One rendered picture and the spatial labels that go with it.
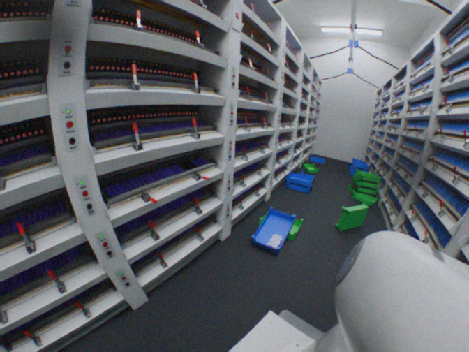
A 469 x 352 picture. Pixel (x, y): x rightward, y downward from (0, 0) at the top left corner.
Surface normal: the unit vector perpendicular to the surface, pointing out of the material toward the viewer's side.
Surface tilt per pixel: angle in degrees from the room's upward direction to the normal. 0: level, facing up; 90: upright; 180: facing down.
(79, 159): 90
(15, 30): 108
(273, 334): 4
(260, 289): 0
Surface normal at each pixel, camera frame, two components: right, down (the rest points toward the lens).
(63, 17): 0.82, 0.25
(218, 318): 0.05, -0.93
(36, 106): 0.76, 0.52
